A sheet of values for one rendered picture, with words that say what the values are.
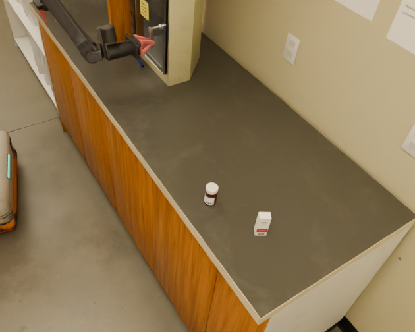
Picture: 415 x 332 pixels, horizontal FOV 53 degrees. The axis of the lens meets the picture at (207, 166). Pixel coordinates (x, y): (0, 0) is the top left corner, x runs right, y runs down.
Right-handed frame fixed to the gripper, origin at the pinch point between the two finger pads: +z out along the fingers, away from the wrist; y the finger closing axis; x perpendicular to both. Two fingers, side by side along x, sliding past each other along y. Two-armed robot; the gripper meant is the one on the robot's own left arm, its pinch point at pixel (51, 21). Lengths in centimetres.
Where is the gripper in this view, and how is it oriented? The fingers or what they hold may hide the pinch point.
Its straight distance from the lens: 204.0
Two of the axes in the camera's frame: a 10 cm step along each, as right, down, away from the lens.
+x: -5.4, -6.4, 5.5
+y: 8.4, -3.4, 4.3
